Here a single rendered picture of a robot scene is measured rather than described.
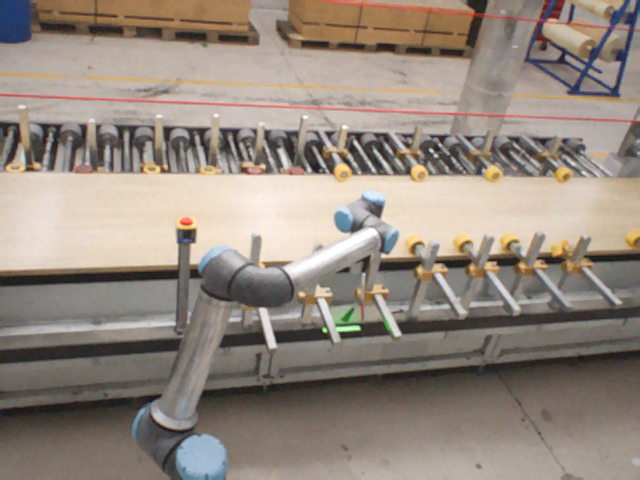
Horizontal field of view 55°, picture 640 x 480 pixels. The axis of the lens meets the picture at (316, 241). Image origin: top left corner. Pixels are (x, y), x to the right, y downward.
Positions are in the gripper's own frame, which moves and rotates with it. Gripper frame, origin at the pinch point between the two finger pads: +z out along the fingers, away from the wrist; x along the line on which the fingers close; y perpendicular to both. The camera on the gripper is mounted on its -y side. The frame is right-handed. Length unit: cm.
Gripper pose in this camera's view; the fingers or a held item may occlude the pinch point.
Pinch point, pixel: (359, 274)
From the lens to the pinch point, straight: 243.0
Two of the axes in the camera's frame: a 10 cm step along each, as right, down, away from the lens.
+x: 2.5, 5.8, -7.8
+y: -9.5, 0.2, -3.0
